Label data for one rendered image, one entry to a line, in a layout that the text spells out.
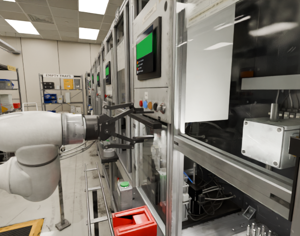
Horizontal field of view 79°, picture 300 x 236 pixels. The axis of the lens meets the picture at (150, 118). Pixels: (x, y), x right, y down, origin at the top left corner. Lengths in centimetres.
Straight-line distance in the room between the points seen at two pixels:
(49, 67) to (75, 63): 91
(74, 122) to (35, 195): 24
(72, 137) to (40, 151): 8
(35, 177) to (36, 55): 755
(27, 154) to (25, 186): 10
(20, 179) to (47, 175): 6
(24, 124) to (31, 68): 754
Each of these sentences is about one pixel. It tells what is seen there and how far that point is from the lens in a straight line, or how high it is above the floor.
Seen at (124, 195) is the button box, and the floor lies 100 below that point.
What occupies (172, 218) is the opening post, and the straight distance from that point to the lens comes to 75.
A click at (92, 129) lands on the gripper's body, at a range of 54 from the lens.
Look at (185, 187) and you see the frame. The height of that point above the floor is 108.
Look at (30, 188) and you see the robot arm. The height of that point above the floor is 122.
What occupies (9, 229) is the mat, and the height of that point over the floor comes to 1.
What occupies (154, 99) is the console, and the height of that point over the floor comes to 145.
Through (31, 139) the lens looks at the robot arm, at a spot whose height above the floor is 137.
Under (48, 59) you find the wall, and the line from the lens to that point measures 798.
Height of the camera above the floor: 148
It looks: 9 degrees down
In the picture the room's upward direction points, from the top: straight up
